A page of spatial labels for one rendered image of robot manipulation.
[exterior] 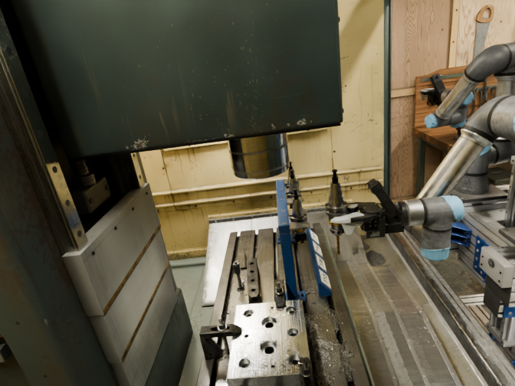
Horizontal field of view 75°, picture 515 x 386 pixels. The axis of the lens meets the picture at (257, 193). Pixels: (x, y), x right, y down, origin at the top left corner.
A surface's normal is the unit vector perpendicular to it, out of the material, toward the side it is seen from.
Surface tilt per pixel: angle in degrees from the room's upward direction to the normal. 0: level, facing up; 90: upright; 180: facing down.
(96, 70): 90
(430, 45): 90
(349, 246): 24
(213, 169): 89
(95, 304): 90
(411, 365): 8
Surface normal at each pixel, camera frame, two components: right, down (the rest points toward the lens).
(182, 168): -0.02, 0.37
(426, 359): -0.15, -0.86
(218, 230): -0.14, -0.68
